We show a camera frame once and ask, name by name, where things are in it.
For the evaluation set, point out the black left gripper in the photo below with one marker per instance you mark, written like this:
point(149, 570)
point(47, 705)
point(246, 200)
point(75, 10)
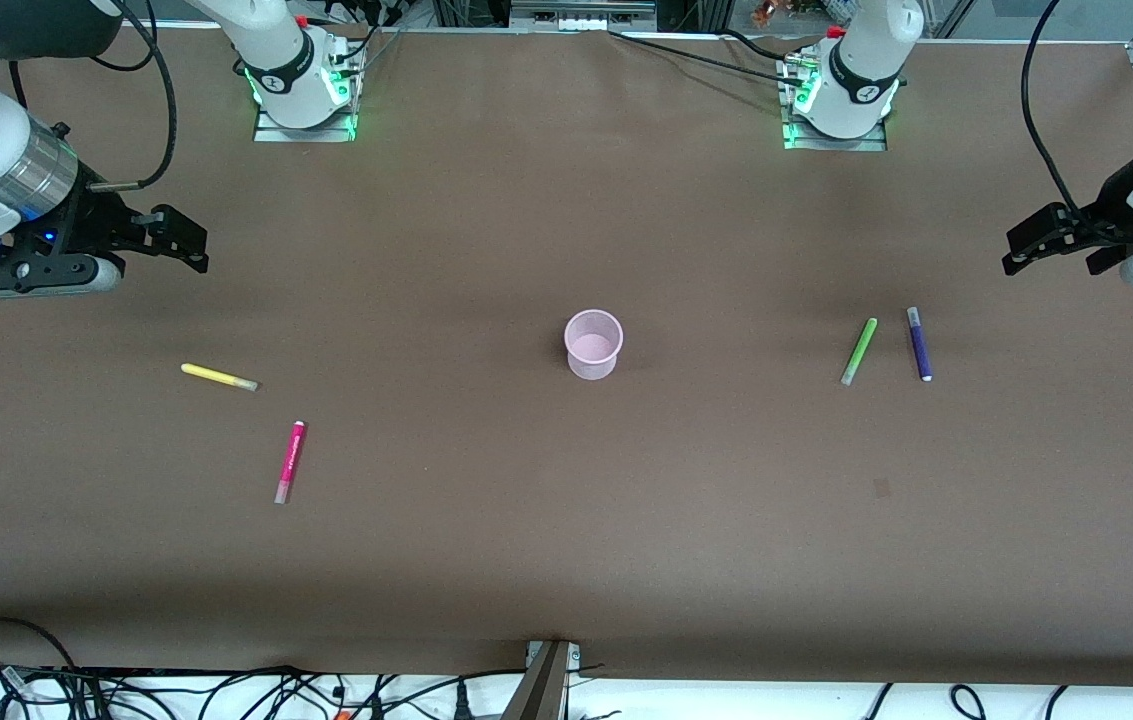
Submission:
point(1109, 207)

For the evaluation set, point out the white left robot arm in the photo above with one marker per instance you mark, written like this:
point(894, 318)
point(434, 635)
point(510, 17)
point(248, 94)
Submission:
point(861, 70)

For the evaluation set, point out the pink marker pen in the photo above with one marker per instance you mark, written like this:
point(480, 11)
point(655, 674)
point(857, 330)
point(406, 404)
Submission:
point(290, 462)

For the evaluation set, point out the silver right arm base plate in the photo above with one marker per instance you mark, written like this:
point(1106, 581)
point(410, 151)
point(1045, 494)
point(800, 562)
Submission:
point(271, 133)

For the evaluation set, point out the metal bracket with post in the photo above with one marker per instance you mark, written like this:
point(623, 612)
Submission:
point(548, 690)

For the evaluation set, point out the grey device with ports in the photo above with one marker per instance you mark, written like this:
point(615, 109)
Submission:
point(581, 15)

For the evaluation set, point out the pink cup holder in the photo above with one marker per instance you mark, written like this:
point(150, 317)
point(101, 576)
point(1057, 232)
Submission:
point(593, 345)

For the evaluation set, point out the orange copper object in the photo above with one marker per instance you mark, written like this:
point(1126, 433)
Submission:
point(764, 12)

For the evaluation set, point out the purple marker pen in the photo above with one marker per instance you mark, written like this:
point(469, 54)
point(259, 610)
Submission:
point(919, 343)

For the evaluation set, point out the yellow marker pen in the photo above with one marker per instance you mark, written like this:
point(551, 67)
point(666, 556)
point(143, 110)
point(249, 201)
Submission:
point(216, 376)

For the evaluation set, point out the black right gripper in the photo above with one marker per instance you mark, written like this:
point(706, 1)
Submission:
point(89, 219)

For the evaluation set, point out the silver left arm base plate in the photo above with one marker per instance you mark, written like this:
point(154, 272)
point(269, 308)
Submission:
point(806, 144)

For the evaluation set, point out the green marker pen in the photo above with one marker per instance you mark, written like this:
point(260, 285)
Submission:
point(859, 352)

